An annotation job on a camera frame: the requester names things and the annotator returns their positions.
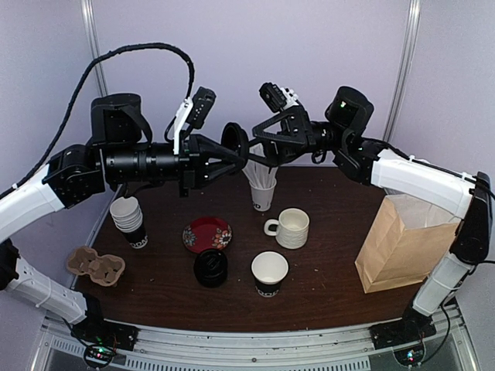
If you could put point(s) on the left aluminium wall post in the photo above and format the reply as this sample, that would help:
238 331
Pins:
91 33

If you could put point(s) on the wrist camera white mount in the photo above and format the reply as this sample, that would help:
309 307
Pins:
192 111
277 98

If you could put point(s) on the stack of black lids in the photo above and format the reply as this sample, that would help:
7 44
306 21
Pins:
211 268

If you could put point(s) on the cardboard cup carrier tray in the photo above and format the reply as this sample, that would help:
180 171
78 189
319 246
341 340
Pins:
104 270

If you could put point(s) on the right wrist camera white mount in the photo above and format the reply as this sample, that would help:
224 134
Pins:
277 98

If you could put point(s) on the paper cup holding straws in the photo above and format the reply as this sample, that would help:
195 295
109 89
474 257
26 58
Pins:
262 197

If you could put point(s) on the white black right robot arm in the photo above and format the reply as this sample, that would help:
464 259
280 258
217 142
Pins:
375 162

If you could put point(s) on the red floral plate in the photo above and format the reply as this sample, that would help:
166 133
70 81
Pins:
206 233

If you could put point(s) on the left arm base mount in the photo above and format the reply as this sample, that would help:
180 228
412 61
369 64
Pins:
102 339

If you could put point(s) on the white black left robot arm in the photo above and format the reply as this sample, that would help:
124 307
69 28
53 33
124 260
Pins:
120 150

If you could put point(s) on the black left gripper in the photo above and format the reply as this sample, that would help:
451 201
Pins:
192 161

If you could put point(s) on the right aluminium wall post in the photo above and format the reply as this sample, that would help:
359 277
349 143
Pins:
407 55

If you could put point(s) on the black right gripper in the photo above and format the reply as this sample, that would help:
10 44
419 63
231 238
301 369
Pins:
295 135

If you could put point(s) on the bundle of white wrapped straws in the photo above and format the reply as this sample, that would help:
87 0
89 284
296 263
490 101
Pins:
260 176

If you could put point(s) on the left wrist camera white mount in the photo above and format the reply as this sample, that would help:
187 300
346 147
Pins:
192 111

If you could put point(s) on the black white paper cup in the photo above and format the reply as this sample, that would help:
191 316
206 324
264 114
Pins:
269 269

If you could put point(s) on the stack of paper cups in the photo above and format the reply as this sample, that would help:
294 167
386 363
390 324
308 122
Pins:
128 218

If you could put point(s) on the aluminium wall post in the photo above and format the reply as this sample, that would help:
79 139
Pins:
91 33
407 55

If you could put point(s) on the brown paper bag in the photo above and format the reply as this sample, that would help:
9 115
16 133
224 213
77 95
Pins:
407 238

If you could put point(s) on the aluminium front rail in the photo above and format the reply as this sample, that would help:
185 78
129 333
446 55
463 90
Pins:
343 348

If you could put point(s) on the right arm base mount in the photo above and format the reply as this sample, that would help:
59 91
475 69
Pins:
405 335

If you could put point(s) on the cream ceramic mug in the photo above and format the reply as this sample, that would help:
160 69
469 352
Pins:
290 229

